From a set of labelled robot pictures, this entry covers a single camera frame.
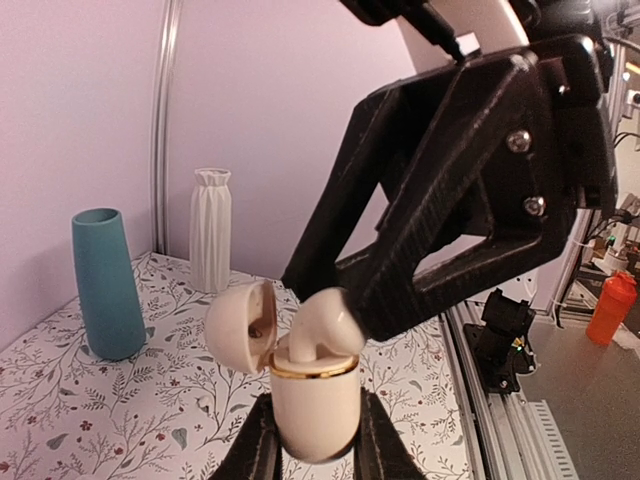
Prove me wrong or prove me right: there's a floral patterned table mat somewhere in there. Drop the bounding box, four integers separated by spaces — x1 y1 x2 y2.
1 253 471 479

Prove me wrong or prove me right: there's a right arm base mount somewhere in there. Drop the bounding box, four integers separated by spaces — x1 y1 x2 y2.
463 288 536 394

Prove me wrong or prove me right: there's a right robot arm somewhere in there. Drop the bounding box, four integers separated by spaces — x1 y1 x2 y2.
282 1 617 479

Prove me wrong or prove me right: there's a white earbud charging case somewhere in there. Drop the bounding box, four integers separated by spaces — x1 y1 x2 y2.
204 281 362 464

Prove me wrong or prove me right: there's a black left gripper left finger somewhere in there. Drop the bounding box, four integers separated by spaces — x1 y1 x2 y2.
214 394 282 480

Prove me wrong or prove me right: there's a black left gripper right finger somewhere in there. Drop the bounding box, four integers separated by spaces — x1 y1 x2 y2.
353 388 425 480

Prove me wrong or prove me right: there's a teal plastic cup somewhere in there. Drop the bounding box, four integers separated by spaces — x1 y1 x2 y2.
71 208 146 361

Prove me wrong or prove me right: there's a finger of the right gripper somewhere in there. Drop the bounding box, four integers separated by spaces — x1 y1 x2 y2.
282 66 465 303
349 49 575 341

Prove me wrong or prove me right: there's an aluminium frame post right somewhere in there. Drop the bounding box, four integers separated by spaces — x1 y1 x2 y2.
150 0 184 254

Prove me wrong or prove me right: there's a white ribbed vase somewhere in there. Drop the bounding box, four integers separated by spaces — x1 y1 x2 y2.
189 168 232 293

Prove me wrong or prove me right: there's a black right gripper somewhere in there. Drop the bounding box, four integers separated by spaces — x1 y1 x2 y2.
530 34 618 213

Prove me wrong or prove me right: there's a cream white earbud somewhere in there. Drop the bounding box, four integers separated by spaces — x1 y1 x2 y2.
289 287 366 363

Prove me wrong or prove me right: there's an orange plastic bottle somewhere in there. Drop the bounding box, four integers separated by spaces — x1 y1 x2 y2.
586 271 638 346

